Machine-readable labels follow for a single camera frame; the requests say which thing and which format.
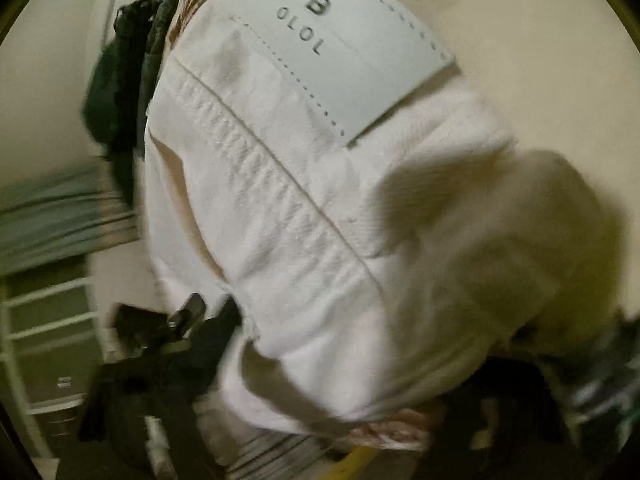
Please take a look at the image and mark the white framed window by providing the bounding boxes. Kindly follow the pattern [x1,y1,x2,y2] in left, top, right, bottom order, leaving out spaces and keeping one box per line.
[1,256,105,458]

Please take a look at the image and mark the striped folded blanket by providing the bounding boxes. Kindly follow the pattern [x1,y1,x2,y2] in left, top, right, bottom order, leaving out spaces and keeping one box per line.
[1,162,140,276]

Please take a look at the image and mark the folded dark green pants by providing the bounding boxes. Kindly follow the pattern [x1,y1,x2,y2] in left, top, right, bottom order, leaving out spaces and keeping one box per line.
[82,0,178,207]

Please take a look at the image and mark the white pants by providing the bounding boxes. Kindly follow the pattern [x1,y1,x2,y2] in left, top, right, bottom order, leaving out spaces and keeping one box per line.
[144,0,608,434]

